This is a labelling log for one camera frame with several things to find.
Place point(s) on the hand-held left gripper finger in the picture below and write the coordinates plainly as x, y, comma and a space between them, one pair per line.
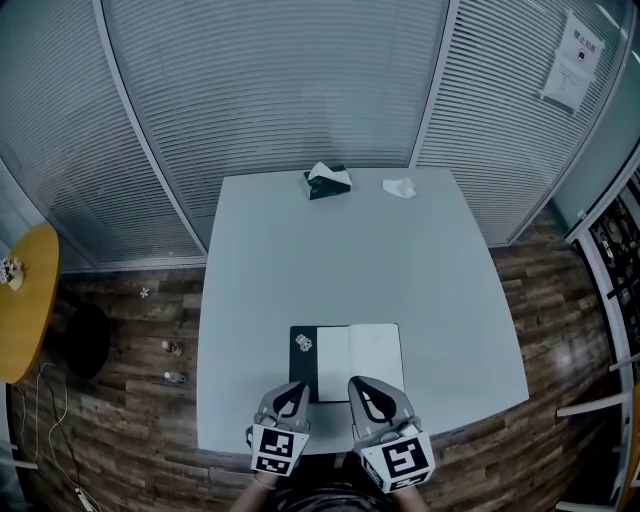
303, 407
270, 397

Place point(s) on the white power strip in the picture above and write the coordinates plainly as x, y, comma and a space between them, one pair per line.
85, 499

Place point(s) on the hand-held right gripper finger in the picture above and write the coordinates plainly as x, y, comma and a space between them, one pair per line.
359, 420
400, 400

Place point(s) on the small white flower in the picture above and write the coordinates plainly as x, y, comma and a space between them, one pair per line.
145, 293

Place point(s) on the white paper notice with icon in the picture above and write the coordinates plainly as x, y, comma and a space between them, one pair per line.
582, 45

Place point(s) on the small bottle with reddish label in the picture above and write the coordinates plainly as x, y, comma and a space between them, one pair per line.
171, 346

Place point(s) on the round wooden side table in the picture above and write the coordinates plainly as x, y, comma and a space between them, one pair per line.
25, 320

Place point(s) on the white metal frame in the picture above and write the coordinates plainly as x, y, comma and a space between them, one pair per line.
590, 405

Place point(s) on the small potted white flowers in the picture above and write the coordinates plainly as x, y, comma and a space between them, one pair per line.
11, 274

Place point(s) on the person's dark shorts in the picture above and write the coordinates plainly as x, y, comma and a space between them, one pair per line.
330, 500

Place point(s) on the orange wooden board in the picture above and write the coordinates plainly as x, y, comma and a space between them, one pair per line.
635, 440

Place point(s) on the crumpled white tissue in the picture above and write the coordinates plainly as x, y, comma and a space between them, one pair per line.
399, 187

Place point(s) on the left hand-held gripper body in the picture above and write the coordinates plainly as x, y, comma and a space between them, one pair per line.
272, 447

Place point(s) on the person's left forearm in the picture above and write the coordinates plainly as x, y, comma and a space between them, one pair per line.
252, 497

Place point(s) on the black notebook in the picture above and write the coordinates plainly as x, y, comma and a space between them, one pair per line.
350, 350

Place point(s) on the black metal rack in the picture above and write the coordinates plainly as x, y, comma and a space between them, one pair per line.
620, 270

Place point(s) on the person's right forearm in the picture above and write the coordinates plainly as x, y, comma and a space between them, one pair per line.
407, 501

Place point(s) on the dark green tissue box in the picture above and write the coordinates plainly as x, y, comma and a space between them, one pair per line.
330, 187

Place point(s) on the small clear bottle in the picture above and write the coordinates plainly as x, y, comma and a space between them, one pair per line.
175, 377

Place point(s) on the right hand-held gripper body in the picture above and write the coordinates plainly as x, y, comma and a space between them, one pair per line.
400, 457

